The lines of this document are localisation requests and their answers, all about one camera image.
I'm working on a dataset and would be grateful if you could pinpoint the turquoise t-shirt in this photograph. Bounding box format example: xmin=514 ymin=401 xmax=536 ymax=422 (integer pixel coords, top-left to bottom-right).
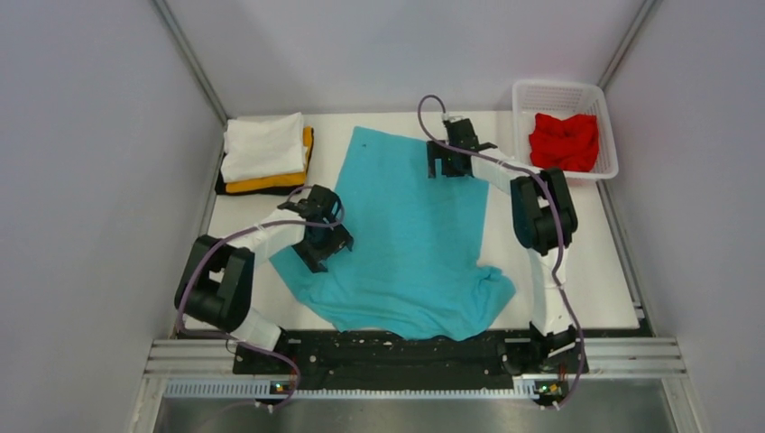
xmin=272 ymin=126 xmax=516 ymax=341

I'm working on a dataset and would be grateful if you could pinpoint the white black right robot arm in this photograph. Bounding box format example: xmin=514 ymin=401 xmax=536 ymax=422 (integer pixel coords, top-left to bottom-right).
xmin=427 ymin=114 xmax=584 ymax=376

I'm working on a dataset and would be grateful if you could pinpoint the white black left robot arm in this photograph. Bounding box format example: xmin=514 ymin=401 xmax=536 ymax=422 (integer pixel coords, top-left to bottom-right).
xmin=173 ymin=185 xmax=354 ymax=373

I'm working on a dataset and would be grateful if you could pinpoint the yellow folded t-shirt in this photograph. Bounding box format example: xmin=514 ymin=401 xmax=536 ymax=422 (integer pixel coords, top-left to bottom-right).
xmin=215 ymin=126 xmax=315 ymax=196

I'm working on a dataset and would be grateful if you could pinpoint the white folded t-shirt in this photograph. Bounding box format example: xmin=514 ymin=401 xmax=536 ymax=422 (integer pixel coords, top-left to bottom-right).
xmin=221 ymin=113 xmax=307 ymax=183

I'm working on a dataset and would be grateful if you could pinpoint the white plastic laundry basket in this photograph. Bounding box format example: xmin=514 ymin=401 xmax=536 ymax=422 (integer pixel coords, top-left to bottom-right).
xmin=512 ymin=79 xmax=619 ymax=180

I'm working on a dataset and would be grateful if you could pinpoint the black folded t-shirt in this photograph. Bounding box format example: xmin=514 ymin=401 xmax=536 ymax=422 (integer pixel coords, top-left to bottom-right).
xmin=215 ymin=173 xmax=307 ymax=197

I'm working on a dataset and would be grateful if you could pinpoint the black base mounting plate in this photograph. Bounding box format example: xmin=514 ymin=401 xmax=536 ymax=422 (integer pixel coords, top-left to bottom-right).
xmin=233 ymin=329 xmax=589 ymax=391

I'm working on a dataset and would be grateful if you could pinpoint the red t-shirt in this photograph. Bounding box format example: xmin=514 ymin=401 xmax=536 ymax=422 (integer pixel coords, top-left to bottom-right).
xmin=529 ymin=113 xmax=600 ymax=172

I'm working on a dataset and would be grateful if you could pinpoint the white cable duct strip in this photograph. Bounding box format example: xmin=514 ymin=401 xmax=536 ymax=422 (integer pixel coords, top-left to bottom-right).
xmin=163 ymin=379 xmax=538 ymax=401

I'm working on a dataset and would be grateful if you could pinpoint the aluminium rail left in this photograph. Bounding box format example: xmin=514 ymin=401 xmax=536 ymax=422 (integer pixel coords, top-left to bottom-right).
xmin=143 ymin=339 xmax=235 ymax=377

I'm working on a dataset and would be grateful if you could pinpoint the aluminium rail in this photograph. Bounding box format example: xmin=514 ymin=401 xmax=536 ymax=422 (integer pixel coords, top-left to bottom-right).
xmin=143 ymin=339 xmax=235 ymax=377
xmin=513 ymin=337 xmax=688 ymax=380

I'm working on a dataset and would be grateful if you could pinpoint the aluminium frame post right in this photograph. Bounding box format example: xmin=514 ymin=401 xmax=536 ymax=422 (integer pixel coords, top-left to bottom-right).
xmin=597 ymin=0 xmax=662 ymax=92

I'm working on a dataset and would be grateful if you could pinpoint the aluminium frame post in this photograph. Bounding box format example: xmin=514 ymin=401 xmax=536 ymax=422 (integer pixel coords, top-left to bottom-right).
xmin=149 ymin=0 xmax=229 ymax=126
xmin=597 ymin=0 xmax=662 ymax=92

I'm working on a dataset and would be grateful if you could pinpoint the aluminium frame post left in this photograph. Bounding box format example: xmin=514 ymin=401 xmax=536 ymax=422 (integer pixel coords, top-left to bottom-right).
xmin=149 ymin=0 xmax=229 ymax=126

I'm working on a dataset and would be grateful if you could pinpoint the aluminium rail right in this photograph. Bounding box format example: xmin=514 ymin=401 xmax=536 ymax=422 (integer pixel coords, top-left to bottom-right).
xmin=513 ymin=337 xmax=688 ymax=380

